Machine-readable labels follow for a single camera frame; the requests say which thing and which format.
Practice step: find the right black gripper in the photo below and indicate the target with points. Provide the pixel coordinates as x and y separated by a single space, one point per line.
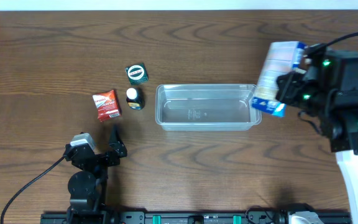
288 88

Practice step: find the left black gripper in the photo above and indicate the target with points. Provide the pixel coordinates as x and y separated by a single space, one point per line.
103 158

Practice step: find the red Panadol ActiFast box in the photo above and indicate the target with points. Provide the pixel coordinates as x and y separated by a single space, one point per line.
107 105

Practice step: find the blue patch box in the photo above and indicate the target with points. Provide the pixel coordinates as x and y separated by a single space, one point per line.
282 57

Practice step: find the dark syrup bottle white cap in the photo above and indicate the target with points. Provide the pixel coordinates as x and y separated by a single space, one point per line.
134 99

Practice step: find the green Zam-Buk box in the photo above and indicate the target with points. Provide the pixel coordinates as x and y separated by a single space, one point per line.
137 74

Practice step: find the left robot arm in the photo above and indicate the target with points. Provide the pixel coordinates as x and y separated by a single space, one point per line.
88 187

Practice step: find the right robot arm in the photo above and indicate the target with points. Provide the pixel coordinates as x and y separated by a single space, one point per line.
328 90

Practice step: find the clear plastic container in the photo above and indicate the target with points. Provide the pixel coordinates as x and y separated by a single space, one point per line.
206 107

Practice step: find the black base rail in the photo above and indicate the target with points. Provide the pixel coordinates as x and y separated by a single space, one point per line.
170 218

